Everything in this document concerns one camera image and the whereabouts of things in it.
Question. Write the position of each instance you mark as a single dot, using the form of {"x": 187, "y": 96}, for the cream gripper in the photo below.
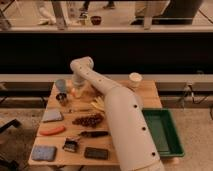
{"x": 78, "y": 92}

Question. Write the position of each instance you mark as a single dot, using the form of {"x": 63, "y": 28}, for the small metal cup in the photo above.
{"x": 62, "y": 99}

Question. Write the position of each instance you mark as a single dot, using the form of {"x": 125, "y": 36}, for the dark bowl in background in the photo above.
{"x": 96, "y": 20}

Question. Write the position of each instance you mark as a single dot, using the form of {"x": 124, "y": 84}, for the metal utensil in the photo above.
{"x": 78, "y": 110}

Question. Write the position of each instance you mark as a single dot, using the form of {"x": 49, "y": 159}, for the green plastic tray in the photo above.
{"x": 163, "y": 131}

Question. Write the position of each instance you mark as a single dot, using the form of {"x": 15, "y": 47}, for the yellow banana bunch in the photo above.
{"x": 98, "y": 103}

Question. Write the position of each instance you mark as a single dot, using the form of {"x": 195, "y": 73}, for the white paper cup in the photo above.
{"x": 135, "y": 79}

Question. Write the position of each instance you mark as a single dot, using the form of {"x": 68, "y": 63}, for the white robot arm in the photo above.
{"x": 132, "y": 140}

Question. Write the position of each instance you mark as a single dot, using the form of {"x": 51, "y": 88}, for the wooden table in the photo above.
{"x": 147, "y": 93}

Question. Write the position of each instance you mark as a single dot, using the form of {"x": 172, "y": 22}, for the orange carrot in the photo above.
{"x": 53, "y": 131}

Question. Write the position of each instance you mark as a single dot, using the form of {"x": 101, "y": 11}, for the black rectangular block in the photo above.
{"x": 96, "y": 153}

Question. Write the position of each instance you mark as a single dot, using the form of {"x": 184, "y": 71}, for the blue-grey cloth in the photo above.
{"x": 51, "y": 115}

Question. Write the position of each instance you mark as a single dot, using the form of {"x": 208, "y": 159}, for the bunch of dark grapes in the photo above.
{"x": 89, "y": 121}

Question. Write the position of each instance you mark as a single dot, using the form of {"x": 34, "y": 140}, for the small metal binder clip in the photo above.
{"x": 71, "y": 145}

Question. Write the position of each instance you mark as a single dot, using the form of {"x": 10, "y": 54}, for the blue sponge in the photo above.
{"x": 44, "y": 153}

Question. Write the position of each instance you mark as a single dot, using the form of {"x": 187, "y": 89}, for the blue-grey plastic cup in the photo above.
{"x": 61, "y": 85}

